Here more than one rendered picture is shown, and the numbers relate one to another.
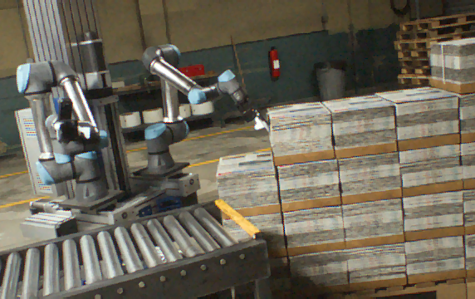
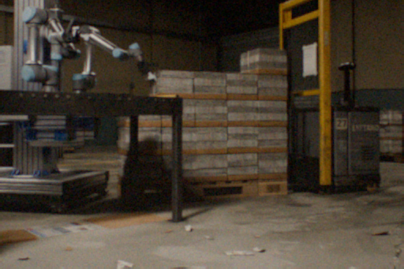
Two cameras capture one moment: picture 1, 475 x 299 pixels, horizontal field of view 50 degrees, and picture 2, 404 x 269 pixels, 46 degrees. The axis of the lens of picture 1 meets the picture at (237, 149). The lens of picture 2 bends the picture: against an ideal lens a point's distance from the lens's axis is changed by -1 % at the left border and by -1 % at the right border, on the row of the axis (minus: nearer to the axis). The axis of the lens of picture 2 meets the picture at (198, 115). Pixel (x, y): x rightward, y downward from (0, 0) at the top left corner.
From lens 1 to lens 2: 1.95 m
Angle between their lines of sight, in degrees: 26
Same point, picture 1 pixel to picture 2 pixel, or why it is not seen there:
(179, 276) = (145, 101)
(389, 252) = (218, 159)
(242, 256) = (172, 100)
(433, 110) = (245, 80)
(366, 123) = (211, 81)
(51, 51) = not seen: hidden behind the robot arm
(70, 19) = not seen: outside the picture
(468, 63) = (263, 58)
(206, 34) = not seen: hidden behind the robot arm
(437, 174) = (245, 115)
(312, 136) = (182, 84)
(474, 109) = (264, 82)
